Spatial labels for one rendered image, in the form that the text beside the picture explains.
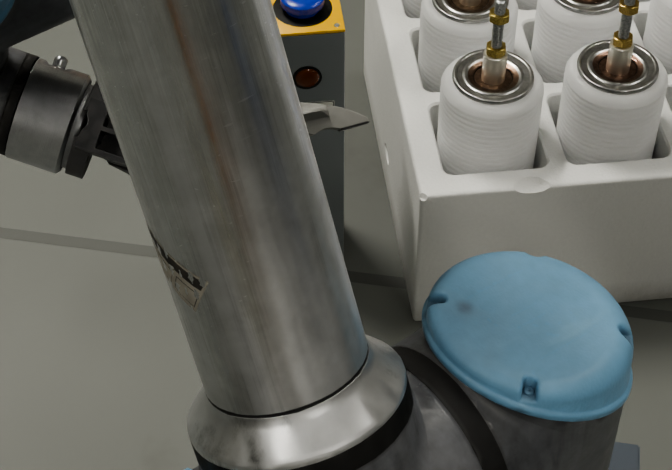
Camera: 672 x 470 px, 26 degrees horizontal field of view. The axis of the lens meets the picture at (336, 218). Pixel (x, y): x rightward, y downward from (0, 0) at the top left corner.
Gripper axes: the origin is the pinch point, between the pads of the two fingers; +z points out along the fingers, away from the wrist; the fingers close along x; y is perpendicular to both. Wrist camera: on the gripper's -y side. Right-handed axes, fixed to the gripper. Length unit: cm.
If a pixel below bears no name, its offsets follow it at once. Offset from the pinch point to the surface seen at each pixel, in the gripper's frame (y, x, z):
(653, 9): -32, 32, 28
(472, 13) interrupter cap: -29.1, 24.9, 9.7
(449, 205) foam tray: -24.3, 6.1, 12.5
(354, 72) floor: -63, 21, 4
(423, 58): -34.8, 20.3, 7.4
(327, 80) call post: -24.1, 13.2, -2.0
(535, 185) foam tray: -23.7, 10.4, 19.6
